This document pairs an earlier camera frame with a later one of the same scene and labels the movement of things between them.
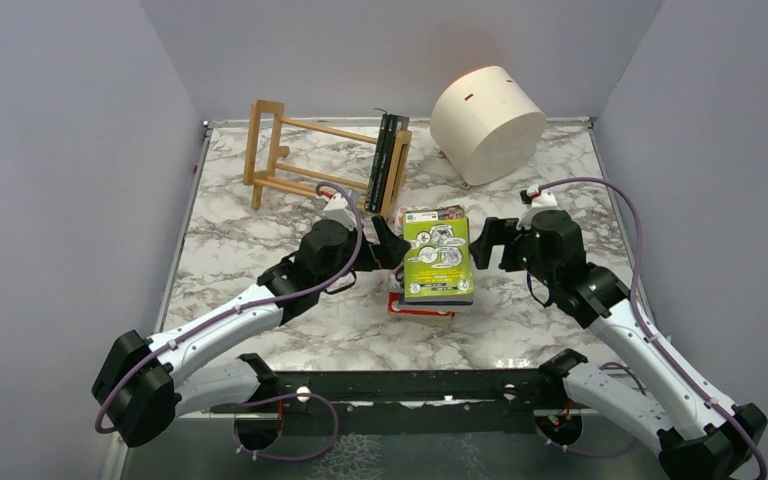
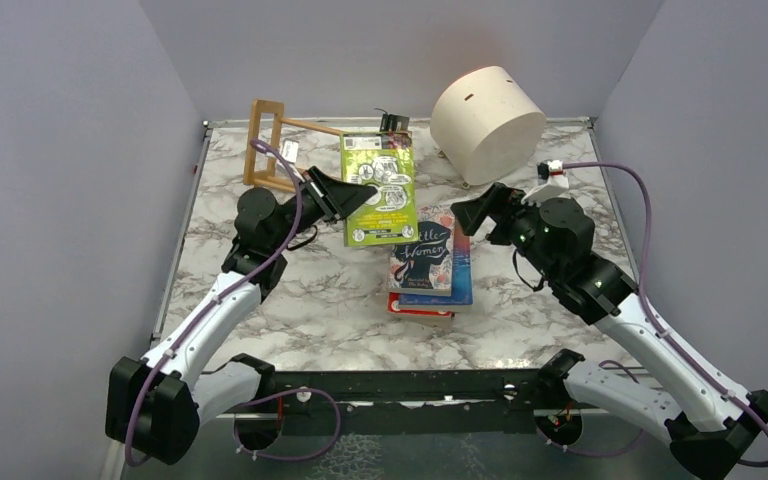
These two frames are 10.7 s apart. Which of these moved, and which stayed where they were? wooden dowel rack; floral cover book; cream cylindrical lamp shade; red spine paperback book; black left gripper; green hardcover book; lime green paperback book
Moved: green hardcover book; lime green paperback book; floral cover book; black left gripper
Stayed: cream cylindrical lamp shade; red spine paperback book; wooden dowel rack
